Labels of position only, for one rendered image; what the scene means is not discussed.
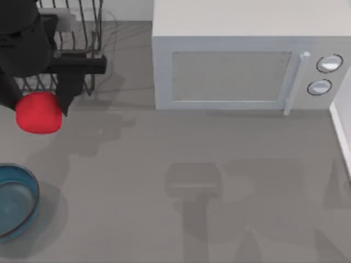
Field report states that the microwave door handle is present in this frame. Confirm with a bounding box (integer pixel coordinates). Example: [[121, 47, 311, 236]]
[[283, 51, 311, 116]]

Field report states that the microwave door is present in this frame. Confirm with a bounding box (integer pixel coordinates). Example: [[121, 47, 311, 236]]
[[152, 36, 304, 111]]

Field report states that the red apple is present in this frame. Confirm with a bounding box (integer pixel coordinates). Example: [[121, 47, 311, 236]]
[[15, 91, 63, 135]]

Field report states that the white furniture block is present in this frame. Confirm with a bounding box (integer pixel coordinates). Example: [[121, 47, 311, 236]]
[[329, 78, 351, 185]]

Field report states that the large microwave knob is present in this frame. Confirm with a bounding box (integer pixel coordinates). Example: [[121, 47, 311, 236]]
[[315, 54, 344, 73]]

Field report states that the small microwave knob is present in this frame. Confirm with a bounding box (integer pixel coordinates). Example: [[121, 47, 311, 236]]
[[307, 78, 333, 96]]

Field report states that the dark wire rack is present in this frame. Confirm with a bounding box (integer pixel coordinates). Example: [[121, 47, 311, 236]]
[[21, 0, 104, 97]]

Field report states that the pale microwave oven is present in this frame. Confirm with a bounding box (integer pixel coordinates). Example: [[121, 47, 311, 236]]
[[151, 0, 351, 116]]

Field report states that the blue bowl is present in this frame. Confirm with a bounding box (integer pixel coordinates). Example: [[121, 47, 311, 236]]
[[0, 163, 40, 243]]

